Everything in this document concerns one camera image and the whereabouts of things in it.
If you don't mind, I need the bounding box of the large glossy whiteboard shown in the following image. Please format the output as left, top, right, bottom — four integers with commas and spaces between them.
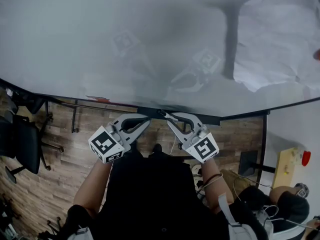
0, 0, 320, 126

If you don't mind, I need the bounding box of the black whiteboard tray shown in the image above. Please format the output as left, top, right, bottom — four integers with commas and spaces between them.
136, 105, 222, 126

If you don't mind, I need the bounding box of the person's black clothing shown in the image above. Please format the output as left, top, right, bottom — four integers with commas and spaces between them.
66, 148, 270, 240

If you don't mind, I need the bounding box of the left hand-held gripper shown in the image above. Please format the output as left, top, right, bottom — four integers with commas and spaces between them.
87, 113, 152, 164

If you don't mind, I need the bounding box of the brown wrist band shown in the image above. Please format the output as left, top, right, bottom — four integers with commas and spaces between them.
201, 172, 224, 188

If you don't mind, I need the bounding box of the light wooden box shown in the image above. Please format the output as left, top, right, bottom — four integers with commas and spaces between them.
270, 147, 306, 190

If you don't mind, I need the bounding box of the grey backpack strap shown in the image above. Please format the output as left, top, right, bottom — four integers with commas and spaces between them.
216, 193, 262, 240
73, 226, 89, 240

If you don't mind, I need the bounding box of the black whiteboard stand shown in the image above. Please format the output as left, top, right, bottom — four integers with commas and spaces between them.
60, 98, 276, 185

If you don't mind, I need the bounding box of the black office chair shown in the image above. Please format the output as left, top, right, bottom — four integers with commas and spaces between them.
0, 88, 65, 184

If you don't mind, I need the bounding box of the person's left forearm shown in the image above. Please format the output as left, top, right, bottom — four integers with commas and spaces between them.
73, 156, 114, 220

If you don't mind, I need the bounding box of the white cable bundle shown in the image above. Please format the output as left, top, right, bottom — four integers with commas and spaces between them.
258, 203, 320, 235

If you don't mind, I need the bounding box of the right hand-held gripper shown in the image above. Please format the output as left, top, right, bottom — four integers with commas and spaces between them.
166, 112, 220, 164

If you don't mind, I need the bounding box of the thin white cable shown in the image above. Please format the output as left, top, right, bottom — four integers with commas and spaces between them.
170, 133, 178, 157

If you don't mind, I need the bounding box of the black square panel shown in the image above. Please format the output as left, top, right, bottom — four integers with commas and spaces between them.
238, 150, 259, 178

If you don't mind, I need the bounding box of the black and white patterned cloth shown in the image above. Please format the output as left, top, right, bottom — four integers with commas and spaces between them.
190, 163, 205, 190

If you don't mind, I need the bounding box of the person's black shoe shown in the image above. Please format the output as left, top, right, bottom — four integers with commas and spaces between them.
151, 143, 164, 156

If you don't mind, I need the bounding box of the red marker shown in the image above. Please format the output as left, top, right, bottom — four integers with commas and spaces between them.
85, 95, 111, 103

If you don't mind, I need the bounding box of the person's right forearm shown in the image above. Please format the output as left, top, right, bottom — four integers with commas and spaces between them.
199, 156, 235, 214

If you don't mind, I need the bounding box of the black whiteboard marker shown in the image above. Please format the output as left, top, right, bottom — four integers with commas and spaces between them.
156, 109, 179, 123

